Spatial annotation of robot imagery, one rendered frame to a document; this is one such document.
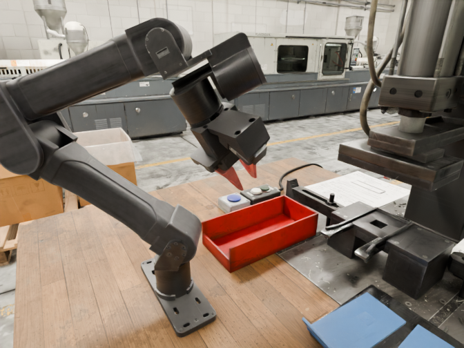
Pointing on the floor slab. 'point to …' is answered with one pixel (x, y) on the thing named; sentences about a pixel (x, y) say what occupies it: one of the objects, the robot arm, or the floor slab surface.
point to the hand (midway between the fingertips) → (245, 179)
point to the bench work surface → (314, 299)
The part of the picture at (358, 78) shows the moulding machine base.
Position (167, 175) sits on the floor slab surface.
